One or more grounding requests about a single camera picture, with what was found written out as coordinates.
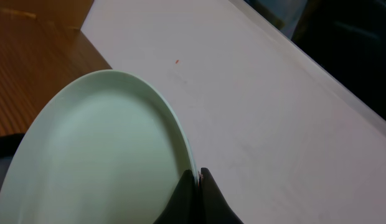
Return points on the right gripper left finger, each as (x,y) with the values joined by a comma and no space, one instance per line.
(182,206)

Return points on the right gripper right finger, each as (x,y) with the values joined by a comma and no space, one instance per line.
(214,206)

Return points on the light green plate front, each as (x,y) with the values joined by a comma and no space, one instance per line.
(107,148)

